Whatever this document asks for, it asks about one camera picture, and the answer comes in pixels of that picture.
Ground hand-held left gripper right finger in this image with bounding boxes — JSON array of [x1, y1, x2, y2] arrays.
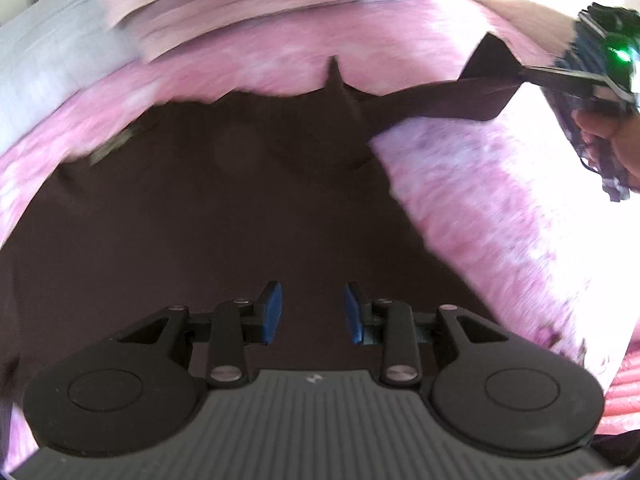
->
[[344, 281, 507, 389]]

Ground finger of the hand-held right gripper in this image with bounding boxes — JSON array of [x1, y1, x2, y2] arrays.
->
[[517, 64, 609, 95]]

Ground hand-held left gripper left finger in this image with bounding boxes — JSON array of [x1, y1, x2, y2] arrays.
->
[[117, 281, 283, 389]]

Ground dark brown garment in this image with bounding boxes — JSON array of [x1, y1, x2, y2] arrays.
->
[[0, 32, 523, 411]]

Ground person's right forearm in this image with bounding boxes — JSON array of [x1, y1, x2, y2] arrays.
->
[[552, 5, 640, 203]]

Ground person's right hand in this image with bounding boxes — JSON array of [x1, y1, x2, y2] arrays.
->
[[574, 107, 640, 186]]

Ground pink floral blanket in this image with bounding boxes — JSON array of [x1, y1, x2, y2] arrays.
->
[[0, 0, 640, 461]]

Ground white striped quilt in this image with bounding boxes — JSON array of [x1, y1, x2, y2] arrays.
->
[[0, 0, 146, 126]]

